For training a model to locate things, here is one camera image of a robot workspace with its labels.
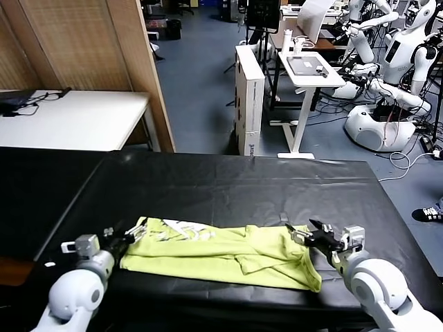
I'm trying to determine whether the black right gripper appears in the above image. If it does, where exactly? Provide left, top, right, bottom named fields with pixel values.
left=285, top=218, right=347, bottom=266

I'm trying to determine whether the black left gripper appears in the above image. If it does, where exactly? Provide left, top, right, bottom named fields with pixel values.
left=102, top=216, right=149, bottom=264

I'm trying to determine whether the yellow-green t-shirt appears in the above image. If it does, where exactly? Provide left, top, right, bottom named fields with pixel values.
left=119, top=216, right=323, bottom=294

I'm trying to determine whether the black plastic table cover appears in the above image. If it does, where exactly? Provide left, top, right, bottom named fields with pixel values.
left=0, top=147, right=115, bottom=264
left=26, top=151, right=443, bottom=328

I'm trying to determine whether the black white sneaker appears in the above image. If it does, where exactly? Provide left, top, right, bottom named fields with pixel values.
left=411, top=206, right=443, bottom=222

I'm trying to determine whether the white rectangular table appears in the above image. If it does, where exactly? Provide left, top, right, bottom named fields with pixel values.
left=0, top=90, right=162, bottom=153

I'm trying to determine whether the tall white cardboard box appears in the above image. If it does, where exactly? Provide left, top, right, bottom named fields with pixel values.
left=234, top=45, right=266, bottom=157

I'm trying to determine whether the white adjustable standing desk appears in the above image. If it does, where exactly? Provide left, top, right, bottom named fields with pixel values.
left=269, top=51, right=346, bottom=160

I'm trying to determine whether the grey closed laptop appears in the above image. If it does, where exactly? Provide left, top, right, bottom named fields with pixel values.
left=286, top=57, right=326, bottom=76

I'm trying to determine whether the black flat pouch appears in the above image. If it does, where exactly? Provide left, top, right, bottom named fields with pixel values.
left=0, top=90, right=35, bottom=109

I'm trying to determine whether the white humanoid robot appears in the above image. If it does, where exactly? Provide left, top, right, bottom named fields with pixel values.
left=341, top=0, right=399, bottom=65
left=330, top=0, right=439, bottom=153

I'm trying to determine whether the white water bottle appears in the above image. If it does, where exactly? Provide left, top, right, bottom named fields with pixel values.
left=280, top=30, right=292, bottom=56

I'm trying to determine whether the wooden slat partition screen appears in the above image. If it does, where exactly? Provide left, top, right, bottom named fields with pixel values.
left=0, top=0, right=177, bottom=154

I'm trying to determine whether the black waste bin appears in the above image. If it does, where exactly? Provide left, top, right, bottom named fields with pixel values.
left=165, top=19, right=182, bottom=42

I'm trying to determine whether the white curved panel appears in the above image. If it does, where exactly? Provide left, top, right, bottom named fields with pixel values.
left=296, top=0, right=336, bottom=44

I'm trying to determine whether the black monitor screen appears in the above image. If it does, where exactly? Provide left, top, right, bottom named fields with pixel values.
left=246, top=0, right=280, bottom=35

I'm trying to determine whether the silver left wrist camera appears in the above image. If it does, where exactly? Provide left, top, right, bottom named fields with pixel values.
left=61, top=234, right=101, bottom=257

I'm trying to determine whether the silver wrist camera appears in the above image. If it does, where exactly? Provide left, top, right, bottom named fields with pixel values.
left=341, top=225, right=366, bottom=255
left=61, top=234, right=101, bottom=257

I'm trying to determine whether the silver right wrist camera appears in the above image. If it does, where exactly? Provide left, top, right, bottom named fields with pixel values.
left=341, top=225, right=366, bottom=255

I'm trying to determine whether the white floor cable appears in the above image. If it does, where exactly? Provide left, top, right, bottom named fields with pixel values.
left=377, top=151, right=443, bottom=183

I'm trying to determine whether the black cable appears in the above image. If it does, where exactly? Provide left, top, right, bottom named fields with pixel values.
left=0, top=92, right=62, bottom=119

